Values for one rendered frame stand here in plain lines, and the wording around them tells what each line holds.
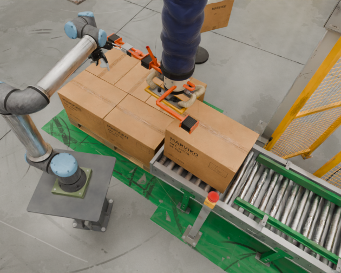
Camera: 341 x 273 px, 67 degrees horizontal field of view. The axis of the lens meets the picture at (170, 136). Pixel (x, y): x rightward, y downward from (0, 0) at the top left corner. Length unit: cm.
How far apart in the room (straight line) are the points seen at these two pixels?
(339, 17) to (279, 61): 221
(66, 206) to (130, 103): 118
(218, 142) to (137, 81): 127
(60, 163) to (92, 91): 121
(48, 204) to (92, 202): 30
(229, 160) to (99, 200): 96
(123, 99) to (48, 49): 193
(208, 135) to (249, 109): 163
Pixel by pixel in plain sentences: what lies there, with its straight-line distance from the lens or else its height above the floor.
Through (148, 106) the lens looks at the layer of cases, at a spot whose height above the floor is 54.
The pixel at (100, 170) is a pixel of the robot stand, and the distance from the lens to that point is 203.
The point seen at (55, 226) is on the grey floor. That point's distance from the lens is 278.
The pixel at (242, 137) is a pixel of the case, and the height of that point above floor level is 95.
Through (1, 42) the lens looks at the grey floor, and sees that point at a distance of 470.
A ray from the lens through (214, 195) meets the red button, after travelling 164.
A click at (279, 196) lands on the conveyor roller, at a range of 236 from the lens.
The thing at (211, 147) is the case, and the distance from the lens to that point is 190.
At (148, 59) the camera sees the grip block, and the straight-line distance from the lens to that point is 193.
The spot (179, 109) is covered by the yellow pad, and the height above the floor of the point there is 117.
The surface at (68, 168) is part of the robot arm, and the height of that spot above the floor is 106.
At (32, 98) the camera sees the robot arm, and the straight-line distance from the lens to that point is 132.
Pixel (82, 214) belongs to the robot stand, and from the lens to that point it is 193.
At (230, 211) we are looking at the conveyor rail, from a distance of 212.
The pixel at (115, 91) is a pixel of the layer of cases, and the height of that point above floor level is 54.
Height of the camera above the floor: 254
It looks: 57 degrees down
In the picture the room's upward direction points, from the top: 6 degrees clockwise
